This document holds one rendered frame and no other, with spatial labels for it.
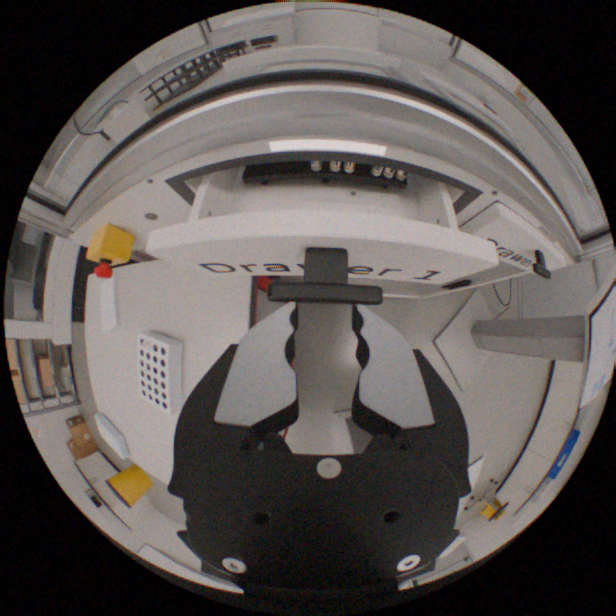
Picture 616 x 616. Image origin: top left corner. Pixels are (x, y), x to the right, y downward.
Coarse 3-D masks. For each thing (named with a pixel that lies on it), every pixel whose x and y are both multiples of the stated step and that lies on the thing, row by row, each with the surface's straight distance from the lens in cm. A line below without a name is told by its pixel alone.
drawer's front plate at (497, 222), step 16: (496, 208) 24; (480, 224) 25; (496, 224) 24; (512, 224) 25; (528, 224) 29; (496, 240) 29; (512, 240) 30; (528, 240) 31; (544, 240) 34; (512, 256) 36; (528, 256) 38; (544, 256) 39; (560, 256) 44
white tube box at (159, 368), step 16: (144, 336) 37; (160, 336) 37; (144, 352) 37; (160, 352) 34; (176, 352) 34; (144, 368) 38; (160, 368) 35; (176, 368) 35; (144, 384) 41; (160, 384) 36; (176, 384) 36; (160, 400) 38; (176, 400) 37
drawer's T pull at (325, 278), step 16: (304, 256) 13; (320, 256) 13; (336, 256) 13; (304, 272) 13; (320, 272) 13; (336, 272) 13; (272, 288) 13; (288, 288) 13; (304, 288) 12; (320, 288) 12; (336, 288) 13; (352, 288) 13; (368, 288) 13; (352, 304) 13; (368, 304) 13
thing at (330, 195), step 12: (312, 192) 23; (324, 192) 23; (336, 192) 23; (348, 192) 23; (360, 192) 24; (372, 192) 24; (360, 204) 24; (372, 204) 24; (384, 204) 24; (396, 204) 24
